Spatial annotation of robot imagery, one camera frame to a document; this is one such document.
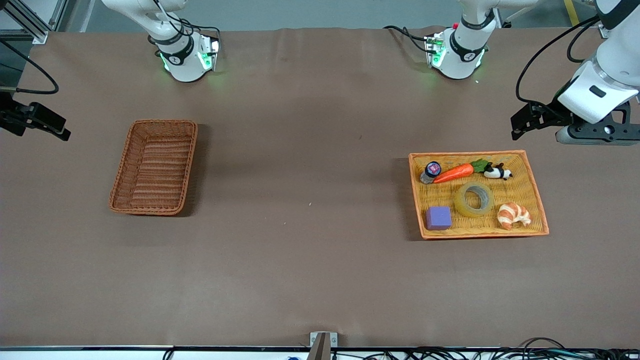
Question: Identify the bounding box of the yellow clear tape roll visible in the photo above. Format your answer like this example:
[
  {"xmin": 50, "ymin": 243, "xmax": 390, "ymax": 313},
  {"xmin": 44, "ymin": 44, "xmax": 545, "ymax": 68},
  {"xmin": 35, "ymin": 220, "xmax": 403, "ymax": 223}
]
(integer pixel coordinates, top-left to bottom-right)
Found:
[{"xmin": 453, "ymin": 181, "xmax": 495, "ymax": 218}]

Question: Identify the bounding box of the brown wicker basket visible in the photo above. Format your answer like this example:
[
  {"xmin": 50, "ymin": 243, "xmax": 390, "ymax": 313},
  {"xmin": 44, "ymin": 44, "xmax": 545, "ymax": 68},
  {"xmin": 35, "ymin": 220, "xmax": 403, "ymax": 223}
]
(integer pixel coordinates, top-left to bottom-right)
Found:
[{"xmin": 109, "ymin": 119, "xmax": 198, "ymax": 216}]

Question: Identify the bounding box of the orange wicker basket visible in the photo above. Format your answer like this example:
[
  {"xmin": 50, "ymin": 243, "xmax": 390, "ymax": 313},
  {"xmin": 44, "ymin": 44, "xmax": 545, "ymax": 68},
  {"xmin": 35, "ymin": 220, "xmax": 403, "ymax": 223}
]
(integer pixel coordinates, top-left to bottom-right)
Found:
[{"xmin": 408, "ymin": 150, "xmax": 550, "ymax": 240}]

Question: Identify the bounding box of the black white panda toy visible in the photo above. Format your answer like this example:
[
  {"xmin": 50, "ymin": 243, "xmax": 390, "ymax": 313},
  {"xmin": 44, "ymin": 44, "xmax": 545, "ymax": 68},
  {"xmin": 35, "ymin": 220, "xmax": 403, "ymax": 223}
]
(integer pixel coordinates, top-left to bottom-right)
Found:
[{"xmin": 483, "ymin": 162, "xmax": 514, "ymax": 181}]

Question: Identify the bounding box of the orange toy carrot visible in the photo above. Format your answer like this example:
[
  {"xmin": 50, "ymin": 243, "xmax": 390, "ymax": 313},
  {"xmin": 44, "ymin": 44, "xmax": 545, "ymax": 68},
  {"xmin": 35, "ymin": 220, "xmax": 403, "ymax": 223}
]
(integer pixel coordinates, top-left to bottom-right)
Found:
[{"xmin": 433, "ymin": 159, "xmax": 493, "ymax": 184}]

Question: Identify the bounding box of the toy croissant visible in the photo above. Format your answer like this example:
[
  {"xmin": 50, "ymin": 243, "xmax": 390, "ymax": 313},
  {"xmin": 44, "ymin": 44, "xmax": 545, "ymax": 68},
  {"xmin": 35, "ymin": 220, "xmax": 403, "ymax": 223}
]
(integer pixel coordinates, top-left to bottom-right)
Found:
[{"xmin": 497, "ymin": 202, "xmax": 532, "ymax": 231}]

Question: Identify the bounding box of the small jar purple lid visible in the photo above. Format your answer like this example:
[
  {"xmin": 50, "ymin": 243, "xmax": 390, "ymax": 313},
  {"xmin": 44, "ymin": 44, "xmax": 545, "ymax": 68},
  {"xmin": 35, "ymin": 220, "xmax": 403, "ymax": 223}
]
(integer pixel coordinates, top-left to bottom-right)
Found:
[{"xmin": 420, "ymin": 161, "xmax": 443, "ymax": 185}]

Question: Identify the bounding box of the purple cube block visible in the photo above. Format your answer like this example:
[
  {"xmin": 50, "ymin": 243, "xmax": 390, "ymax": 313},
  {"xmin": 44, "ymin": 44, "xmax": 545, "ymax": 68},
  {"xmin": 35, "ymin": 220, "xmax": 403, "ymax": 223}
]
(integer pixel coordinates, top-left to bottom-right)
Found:
[{"xmin": 425, "ymin": 206, "xmax": 453, "ymax": 231}]

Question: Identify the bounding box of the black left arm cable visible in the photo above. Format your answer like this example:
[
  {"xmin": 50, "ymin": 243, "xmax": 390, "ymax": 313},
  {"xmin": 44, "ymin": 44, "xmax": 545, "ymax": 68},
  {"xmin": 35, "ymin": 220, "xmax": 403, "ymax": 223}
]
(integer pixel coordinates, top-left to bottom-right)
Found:
[{"xmin": 515, "ymin": 14, "xmax": 601, "ymax": 113}]

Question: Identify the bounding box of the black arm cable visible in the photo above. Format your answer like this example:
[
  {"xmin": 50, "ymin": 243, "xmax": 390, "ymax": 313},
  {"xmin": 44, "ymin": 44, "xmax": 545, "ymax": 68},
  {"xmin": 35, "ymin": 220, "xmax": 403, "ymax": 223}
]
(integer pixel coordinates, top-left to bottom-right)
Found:
[
  {"xmin": 515, "ymin": 14, "xmax": 601, "ymax": 113},
  {"xmin": 0, "ymin": 39, "xmax": 60, "ymax": 96}
]

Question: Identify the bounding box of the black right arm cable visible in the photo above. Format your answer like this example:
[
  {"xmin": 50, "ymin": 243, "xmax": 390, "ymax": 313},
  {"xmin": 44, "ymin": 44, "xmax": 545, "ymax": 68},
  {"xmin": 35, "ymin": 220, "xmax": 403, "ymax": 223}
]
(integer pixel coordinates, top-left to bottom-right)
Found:
[{"xmin": 0, "ymin": 39, "xmax": 60, "ymax": 96}]

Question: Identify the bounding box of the aluminium frame profile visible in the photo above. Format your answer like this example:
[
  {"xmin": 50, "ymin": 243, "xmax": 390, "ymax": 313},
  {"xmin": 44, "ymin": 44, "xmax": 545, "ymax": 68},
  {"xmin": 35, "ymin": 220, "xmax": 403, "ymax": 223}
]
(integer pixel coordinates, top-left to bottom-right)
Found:
[{"xmin": 0, "ymin": 0, "xmax": 68, "ymax": 45}]

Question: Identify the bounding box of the black left base cable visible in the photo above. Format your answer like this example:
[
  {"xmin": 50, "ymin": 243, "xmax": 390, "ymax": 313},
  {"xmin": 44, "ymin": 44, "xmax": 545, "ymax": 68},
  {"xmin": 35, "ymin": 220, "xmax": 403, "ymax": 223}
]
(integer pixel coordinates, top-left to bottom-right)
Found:
[{"xmin": 384, "ymin": 25, "xmax": 436, "ymax": 53}]

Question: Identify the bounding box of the black cable bundle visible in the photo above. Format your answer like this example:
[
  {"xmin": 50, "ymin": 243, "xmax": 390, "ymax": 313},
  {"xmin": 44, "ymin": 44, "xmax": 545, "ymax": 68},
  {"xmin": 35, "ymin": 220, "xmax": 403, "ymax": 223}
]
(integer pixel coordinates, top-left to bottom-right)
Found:
[{"xmin": 330, "ymin": 337, "xmax": 640, "ymax": 360}]

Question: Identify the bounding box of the metal table bracket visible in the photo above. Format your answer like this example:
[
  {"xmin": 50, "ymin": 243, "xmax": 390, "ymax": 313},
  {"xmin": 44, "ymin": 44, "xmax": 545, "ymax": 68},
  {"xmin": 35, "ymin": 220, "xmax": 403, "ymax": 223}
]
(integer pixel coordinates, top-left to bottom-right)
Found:
[{"xmin": 309, "ymin": 331, "xmax": 339, "ymax": 360}]

